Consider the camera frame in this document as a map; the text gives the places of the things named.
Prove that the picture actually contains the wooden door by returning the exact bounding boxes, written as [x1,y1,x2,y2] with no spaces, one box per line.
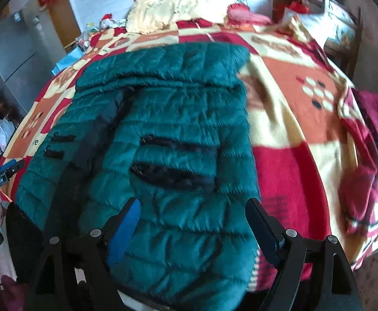
[48,0,82,47]

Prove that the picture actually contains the cream fringed blanket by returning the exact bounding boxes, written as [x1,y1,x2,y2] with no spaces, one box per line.
[125,0,238,34]

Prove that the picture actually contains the maroon fleece cloth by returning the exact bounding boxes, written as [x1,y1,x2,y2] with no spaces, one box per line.
[351,89,378,150]

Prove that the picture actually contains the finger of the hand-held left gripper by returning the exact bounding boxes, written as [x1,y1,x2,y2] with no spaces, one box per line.
[0,159,25,177]

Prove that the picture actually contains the light blue cloth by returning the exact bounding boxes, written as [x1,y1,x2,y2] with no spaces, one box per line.
[51,50,84,75]

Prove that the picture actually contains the dark green quilted jacket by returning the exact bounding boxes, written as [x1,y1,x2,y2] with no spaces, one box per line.
[16,41,262,311]

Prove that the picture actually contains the wooden chair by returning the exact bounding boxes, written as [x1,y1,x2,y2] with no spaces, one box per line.
[319,0,365,78]

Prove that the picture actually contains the white plastic bag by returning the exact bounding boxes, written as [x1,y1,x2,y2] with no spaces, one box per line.
[0,117,16,152]

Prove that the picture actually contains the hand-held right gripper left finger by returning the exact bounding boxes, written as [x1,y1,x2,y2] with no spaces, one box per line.
[25,197,142,311]

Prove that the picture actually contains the red fringed pillow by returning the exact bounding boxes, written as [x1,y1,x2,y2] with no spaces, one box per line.
[226,3,274,26]

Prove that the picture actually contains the plush toy with red hat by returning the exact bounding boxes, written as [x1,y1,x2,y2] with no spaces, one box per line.
[99,13,118,30]

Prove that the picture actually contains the red and cream printed blanket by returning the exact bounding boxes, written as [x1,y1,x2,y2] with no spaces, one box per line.
[0,18,378,290]

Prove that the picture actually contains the grey refrigerator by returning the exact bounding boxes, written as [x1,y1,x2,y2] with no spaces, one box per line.
[0,0,81,114]

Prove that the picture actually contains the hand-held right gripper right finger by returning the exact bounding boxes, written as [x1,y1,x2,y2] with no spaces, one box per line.
[245,197,363,311]

